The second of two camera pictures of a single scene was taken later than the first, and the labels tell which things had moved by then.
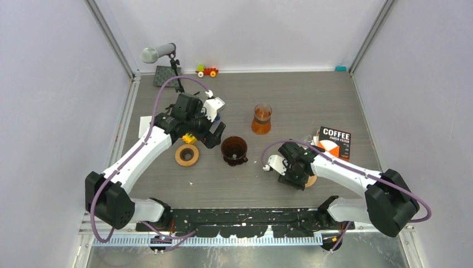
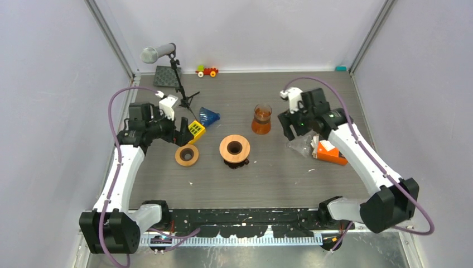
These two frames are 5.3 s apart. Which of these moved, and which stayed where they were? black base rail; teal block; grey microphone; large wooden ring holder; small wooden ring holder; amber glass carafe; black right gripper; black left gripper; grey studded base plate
Moved: large wooden ring holder; black left gripper; black right gripper
Stayed: amber glass carafe; grey microphone; black base rail; grey studded base plate; small wooden ring holder; teal block
